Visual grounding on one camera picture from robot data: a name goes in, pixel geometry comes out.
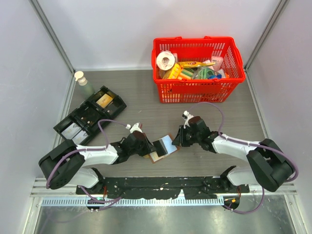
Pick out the silver card in tray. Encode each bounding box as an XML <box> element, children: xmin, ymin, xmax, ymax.
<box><xmin>61</xmin><ymin>123</ymin><xmax>81</xmax><ymax>139</ymax></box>
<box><xmin>72</xmin><ymin>131</ymin><xmax>89</xmax><ymax>144</ymax></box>

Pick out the brown leather card holder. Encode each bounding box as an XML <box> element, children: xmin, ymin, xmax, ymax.
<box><xmin>143</xmin><ymin>134</ymin><xmax>179</xmax><ymax>163</ymax></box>

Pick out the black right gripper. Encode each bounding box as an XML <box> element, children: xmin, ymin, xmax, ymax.
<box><xmin>172</xmin><ymin>125</ymin><xmax>201</xmax><ymax>147</ymax></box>

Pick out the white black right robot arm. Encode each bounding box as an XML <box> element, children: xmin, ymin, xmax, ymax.
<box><xmin>172</xmin><ymin>116</ymin><xmax>295</xmax><ymax>193</ymax></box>

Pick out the yellow green sponge pack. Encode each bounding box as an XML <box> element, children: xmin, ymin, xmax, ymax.
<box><xmin>162</xmin><ymin>68</ymin><xmax>195</xmax><ymax>80</ymax></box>

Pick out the green round package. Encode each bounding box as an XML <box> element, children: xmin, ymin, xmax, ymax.
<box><xmin>195</xmin><ymin>67</ymin><xmax>217</xmax><ymax>79</ymax></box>

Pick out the gold card in tray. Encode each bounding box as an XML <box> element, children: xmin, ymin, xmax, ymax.
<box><xmin>96</xmin><ymin>94</ymin><xmax>113</xmax><ymax>108</ymax></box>

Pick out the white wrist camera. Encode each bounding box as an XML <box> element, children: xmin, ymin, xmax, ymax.
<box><xmin>125</xmin><ymin>122</ymin><xmax>142</xmax><ymax>133</ymax></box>
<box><xmin>182</xmin><ymin>111</ymin><xmax>194</xmax><ymax>129</ymax></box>

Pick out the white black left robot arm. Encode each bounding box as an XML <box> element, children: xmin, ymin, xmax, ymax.
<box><xmin>39</xmin><ymin>131</ymin><xmax>156</xmax><ymax>194</ymax></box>

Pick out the pink white box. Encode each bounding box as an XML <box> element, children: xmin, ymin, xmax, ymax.
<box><xmin>210</xmin><ymin>56</ymin><xmax>224</xmax><ymax>71</ymax></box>

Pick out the red plastic shopping basket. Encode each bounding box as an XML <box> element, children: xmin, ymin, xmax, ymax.
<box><xmin>152</xmin><ymin>36</ymin><xmax>246</xmax><ymax>103</ymax></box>

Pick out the green soap pump bottle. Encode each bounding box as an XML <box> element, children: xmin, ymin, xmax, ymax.
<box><xmin>74</xmin><ymin>71</ymin><xmax>95</xmax><ymax>99</ymax></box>

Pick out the blue packet in basket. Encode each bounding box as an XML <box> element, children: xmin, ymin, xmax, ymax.
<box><xmin>208</xmin><ymin>74</ymin><xmax>222</xmax><ymax>79</ymax></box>

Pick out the yellow snack packet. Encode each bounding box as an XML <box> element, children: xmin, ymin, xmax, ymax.
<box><xmin>178</xmin><ymin>61</ymin><xmax>215</xmax><ymax>68</ymax></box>

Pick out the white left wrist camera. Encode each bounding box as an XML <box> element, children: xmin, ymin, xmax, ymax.
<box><xmin>125</xmin><ymin>122</ymin><xmax>142</xmax><ymax>133</ymax></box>

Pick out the aluminium rail frame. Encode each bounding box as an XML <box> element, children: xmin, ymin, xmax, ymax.
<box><xmin>30</xmin><ymin>175</ymin><xmax>298</xmax><ymax>207</ymax></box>

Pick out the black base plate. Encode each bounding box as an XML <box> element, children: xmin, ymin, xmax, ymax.
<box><xmin>86</xmin><ymin>176</ymin><xmax>250</xmax><ymax>200</ymax></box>

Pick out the black card organizer tray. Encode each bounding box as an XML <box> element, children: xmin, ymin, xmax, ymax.
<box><xmin>54</xmin><ymin>86</ymin><xmax>127</xmax><ymax>145</ymax></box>

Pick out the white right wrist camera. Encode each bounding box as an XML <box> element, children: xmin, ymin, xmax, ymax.
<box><xmin>182</xmin><ymin>111</ymin><xmax>194</xmax><ymax>129</ymax></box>

